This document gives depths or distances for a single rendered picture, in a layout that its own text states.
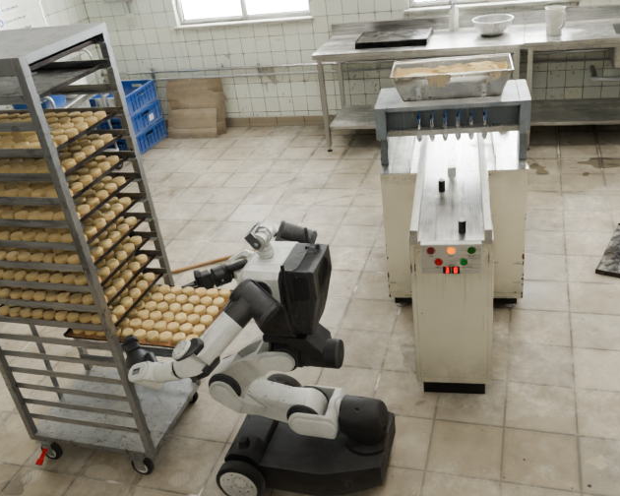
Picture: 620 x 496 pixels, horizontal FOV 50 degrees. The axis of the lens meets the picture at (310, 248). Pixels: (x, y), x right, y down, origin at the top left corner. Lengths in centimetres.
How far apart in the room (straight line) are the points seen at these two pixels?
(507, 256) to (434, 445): 111
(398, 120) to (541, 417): 154
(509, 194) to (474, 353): 84
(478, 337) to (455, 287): 27
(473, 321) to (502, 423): 48
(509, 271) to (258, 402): 156
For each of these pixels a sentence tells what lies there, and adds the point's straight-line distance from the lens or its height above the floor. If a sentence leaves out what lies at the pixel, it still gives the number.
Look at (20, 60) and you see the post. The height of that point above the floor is 181.
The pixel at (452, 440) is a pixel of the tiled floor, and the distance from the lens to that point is 303.
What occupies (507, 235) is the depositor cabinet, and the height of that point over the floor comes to 47.
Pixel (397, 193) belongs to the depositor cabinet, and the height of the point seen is 73.
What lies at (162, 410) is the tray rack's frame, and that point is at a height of 15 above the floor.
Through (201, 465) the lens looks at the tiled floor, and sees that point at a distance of 309.
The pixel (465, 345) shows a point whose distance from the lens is 302.
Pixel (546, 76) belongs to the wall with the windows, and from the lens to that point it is 635.
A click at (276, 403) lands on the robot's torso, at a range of 276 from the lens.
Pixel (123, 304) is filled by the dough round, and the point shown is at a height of 79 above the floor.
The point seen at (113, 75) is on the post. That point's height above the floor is 164.
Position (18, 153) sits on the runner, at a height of 150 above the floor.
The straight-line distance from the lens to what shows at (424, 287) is 285.
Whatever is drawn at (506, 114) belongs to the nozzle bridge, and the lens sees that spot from 334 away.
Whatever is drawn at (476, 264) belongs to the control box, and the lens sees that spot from 274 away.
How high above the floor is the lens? 218
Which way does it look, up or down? 29 degrees down
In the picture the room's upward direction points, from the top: 8 degrees counter-clockwise
